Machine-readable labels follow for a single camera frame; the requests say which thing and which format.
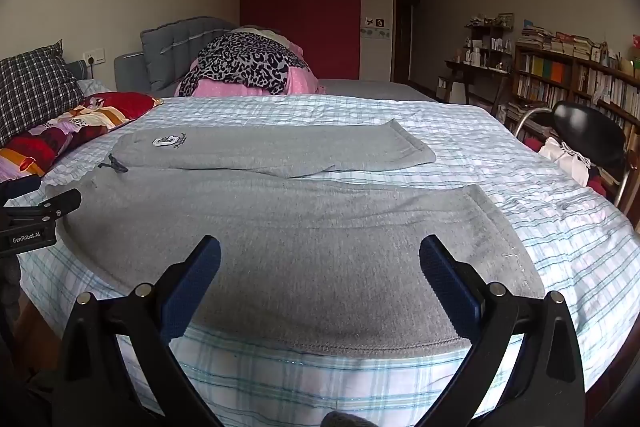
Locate grey pants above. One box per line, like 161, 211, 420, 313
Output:
45, 118, 546, 356

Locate grey padded headboard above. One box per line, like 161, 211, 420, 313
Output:
114, 16, 241, 98

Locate red wardrobe panel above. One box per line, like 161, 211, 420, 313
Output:
239, 0, 362, 80

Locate plaid bed sheet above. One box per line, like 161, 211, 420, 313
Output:
10, 94, 636, 423

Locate green striped pillow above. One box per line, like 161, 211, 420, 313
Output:
65, 59, 92, 81

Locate leopard print cloth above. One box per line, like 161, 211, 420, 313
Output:
179, 31, 302, 98

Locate pink blanket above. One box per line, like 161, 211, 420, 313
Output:
189, 38, 327, 98

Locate dark wooden door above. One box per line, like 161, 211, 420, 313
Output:
392, 0, 422, 84

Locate red colourful patterned pillow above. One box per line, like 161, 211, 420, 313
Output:
0, 92, 163, 184

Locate desk shelf organizer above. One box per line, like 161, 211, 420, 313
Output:
464, 13, 516, 68

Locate wooden bookshelf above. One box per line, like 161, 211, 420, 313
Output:
504, 42, 640, 160

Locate dark wooden desk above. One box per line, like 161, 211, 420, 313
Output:
443, 59, 512, 108

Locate white cloth bag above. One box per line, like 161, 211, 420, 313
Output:
537, 137, 594, 188

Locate white wardrobe door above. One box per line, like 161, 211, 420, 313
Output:
360, 0, 396, 82

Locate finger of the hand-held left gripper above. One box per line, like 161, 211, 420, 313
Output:
4, 188, 82, 222

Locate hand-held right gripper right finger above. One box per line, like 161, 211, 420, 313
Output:
419, 234, 586, 427

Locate black white checked pillow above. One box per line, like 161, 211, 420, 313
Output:
0, 39, 86, 148

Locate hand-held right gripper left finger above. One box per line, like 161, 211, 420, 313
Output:
50, 234, 223, 427

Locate black chair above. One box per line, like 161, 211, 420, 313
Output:
514, 101, 629, 208

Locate stack of books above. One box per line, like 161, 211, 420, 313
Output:
516, 20, 597, 60

